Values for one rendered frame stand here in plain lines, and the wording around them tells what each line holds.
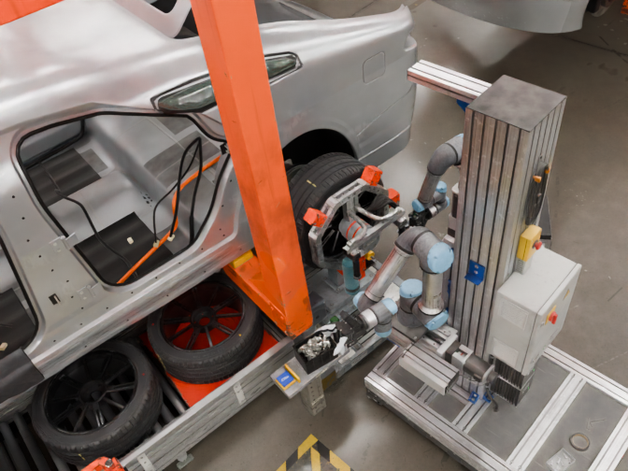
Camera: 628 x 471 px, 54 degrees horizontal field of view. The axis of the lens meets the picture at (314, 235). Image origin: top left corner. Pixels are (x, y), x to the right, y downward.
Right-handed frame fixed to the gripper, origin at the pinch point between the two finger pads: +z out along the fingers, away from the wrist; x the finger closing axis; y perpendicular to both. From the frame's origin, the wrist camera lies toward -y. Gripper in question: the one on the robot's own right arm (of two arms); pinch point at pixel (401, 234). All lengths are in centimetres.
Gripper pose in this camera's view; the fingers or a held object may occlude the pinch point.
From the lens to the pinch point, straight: 342.0
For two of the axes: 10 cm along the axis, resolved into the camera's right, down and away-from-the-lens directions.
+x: 6.3, 5.1, -5.8
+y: -1.1, -6.8, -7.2
